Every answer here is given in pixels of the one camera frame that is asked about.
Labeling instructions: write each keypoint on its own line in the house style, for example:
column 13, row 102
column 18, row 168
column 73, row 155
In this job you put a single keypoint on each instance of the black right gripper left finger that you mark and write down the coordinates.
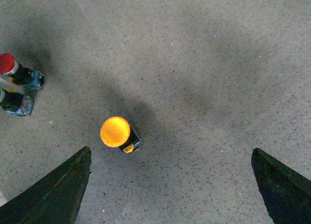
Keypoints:
column 54, row 199

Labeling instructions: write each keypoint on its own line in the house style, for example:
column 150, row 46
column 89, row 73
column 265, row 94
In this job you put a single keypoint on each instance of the yellow push button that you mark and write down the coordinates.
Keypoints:
column 117, row 132

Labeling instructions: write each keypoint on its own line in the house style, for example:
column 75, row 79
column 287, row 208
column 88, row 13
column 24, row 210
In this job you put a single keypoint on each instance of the green push button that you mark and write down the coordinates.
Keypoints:
column 15, row 103

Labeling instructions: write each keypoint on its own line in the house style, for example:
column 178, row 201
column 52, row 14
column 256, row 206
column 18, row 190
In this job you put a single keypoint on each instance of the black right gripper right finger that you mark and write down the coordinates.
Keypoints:
column 286, row 193

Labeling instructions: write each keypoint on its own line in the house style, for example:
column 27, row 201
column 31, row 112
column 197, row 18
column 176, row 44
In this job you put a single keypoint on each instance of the red push button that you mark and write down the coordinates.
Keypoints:
column 29, row 79

